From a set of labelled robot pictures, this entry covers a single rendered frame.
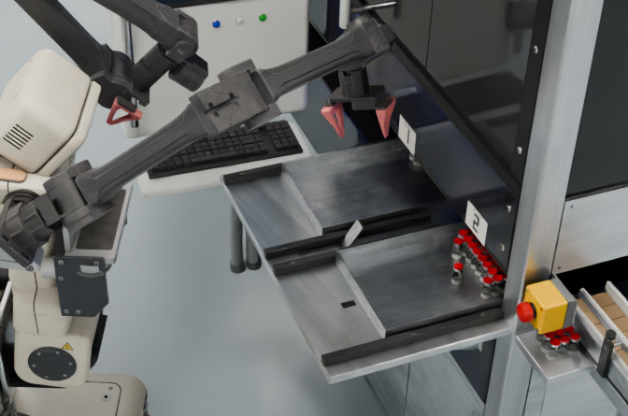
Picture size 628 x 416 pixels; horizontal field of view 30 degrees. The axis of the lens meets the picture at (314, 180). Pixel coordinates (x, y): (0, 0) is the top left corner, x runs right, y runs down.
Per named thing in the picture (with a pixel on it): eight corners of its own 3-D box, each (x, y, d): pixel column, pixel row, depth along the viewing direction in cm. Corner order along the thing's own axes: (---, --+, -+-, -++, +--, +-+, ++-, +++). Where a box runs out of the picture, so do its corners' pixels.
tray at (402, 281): (474, 229, 266) (476, 217, 263) (532, 303, 246) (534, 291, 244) (335, 263, 255) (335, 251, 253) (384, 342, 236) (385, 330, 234)
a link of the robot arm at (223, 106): (205, 75, 187) (235, 130, 187) (248, 60, 199) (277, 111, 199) (33, 189, 211) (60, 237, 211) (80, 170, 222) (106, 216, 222)
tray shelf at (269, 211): (401, 142, 295) (401, 136, 294) (542, 325, 244) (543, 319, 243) (219, 180, 281) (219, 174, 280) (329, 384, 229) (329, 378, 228)
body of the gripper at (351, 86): (340, 93, 241) (334, 60, 238) (386, 93, 236) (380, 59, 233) (328, 107, 235) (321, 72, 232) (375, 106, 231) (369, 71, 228)
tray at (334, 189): (409, 146, 291) (410, 135, 288) (458, 208, 271) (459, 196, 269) (281, 174, 280) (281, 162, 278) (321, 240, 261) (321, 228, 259)
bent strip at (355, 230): (356, 239, 261) (358, 219, 258) (362, 248, 259) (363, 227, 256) (297, 253, 257) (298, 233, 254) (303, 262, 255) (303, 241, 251)
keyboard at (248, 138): (287, 123, 310) (287, 116, 309) (303, 153, 300) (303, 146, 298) (137, 148, 300) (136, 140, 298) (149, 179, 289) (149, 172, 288)
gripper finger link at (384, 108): (369, 129, 242) (362, 87, 238) (402, 129, 239) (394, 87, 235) (358, 143, 237) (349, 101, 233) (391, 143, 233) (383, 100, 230)
